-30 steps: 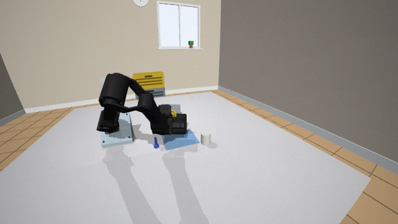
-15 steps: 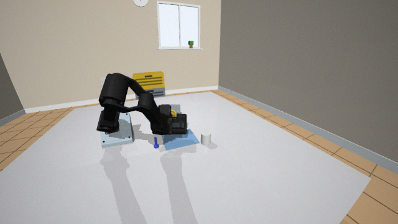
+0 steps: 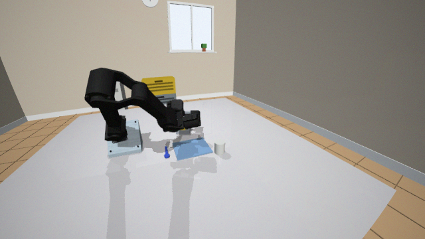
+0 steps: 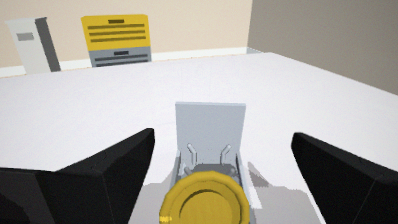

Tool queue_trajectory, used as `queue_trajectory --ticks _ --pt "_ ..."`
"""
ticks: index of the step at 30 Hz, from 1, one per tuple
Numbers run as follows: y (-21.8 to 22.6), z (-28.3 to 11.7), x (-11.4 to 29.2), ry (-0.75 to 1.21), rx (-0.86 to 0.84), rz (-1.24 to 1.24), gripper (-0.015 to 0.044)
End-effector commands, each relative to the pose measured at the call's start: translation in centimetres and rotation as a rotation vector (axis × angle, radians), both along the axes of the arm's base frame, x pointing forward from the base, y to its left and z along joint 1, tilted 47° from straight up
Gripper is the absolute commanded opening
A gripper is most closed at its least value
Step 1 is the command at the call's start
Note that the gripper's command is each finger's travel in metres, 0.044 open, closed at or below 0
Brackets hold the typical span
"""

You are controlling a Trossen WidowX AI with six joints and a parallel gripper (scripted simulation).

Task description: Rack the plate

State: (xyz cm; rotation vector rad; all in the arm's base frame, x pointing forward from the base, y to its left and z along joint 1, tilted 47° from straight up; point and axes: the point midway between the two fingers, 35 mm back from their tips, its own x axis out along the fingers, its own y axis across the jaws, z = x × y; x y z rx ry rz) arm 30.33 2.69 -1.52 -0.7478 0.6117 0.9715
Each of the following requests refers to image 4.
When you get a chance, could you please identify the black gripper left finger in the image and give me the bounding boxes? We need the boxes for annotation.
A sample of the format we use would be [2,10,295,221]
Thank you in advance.
[0,128,155,224]

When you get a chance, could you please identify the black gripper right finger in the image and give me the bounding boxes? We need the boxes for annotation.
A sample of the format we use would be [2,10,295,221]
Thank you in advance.
[290,132,398,224]

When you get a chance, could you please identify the yellow round plate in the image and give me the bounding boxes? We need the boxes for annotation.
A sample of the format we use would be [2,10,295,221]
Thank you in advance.
[159,171,250,224]

